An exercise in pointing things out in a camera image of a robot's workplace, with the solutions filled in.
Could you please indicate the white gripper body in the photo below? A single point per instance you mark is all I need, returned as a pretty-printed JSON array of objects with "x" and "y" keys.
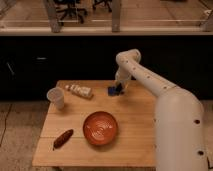
[{"x": 122, "y": 77}]

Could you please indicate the translucent plastic cup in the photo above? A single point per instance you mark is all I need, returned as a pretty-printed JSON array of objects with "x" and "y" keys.
[{"x": 56, "y": 97}]

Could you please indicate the orange ceramic bowl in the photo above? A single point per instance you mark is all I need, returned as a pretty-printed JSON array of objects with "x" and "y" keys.
[{"x": 100, "y": 128}]

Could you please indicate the brown sausage toy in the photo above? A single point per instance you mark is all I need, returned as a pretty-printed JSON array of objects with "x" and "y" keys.
[{"x": 63, "y": 138}]

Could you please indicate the blue eraser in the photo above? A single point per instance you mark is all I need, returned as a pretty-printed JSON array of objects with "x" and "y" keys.
[{"x": 113, "y": 91}]

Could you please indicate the wooden table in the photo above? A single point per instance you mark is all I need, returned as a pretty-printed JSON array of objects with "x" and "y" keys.
[{"x": 133, "y": 145}]

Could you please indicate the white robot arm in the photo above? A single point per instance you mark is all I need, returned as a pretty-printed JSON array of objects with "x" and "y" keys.
[{"x": 178, "y": 117}]

